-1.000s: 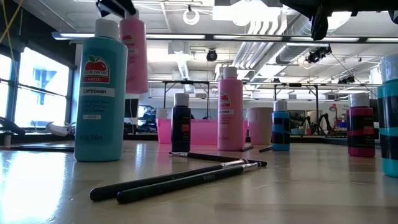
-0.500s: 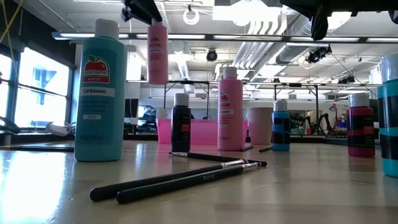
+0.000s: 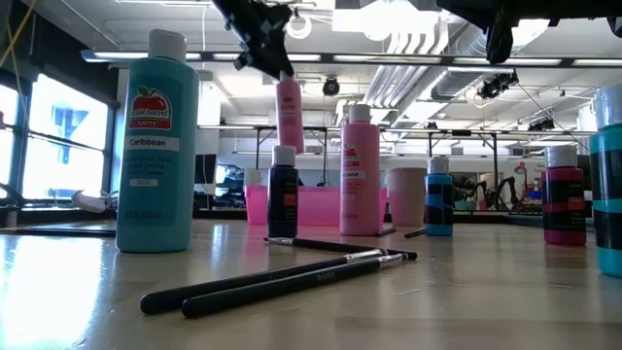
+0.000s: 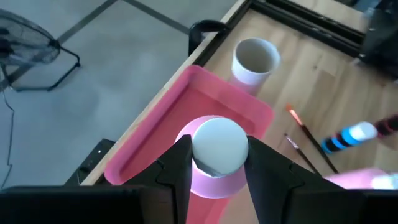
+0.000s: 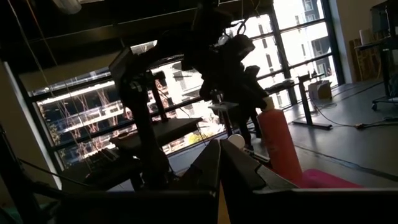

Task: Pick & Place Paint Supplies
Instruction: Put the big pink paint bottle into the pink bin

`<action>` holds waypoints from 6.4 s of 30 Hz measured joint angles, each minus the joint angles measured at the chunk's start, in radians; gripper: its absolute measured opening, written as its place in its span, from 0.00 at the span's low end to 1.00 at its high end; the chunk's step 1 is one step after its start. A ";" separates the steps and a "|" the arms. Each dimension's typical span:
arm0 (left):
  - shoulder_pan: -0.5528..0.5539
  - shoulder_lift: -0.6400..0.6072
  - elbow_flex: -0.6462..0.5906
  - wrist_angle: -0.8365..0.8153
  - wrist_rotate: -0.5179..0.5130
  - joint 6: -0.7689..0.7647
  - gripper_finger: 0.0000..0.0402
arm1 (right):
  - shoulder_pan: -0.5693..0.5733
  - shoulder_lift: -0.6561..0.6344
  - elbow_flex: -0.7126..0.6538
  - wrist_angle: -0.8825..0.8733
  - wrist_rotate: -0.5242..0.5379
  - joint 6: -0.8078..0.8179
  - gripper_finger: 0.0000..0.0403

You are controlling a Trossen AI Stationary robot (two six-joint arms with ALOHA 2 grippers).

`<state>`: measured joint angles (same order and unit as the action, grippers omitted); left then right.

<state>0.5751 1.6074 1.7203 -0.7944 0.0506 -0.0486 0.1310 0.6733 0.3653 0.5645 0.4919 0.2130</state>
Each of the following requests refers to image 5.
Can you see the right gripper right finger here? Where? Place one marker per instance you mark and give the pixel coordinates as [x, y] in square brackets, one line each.
[239, 174]

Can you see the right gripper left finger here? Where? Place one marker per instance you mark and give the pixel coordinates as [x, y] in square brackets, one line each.
[208, 174]

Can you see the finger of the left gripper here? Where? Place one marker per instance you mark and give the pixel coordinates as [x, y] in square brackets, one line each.
[255, 90]

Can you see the large pink paint bottle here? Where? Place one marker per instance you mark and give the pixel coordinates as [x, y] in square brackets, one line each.
[280, 143]

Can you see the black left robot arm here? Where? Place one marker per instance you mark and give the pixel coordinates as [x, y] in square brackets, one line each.
[140, 109]

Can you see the black standing desk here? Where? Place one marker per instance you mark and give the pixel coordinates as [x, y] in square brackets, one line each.
[308, 102]

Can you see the cardboard box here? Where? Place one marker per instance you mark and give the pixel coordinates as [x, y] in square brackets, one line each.
[320, 90]

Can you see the pink plastic tray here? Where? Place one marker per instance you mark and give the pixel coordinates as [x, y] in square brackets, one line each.
[326, 180]

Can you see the black keyboard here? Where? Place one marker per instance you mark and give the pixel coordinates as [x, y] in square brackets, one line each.
[102, 161]

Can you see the black equipment cart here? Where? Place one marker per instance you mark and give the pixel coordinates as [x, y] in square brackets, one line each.
[385, 46]

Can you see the large black-framed window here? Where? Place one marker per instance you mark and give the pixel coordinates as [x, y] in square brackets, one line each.
[77, 124]

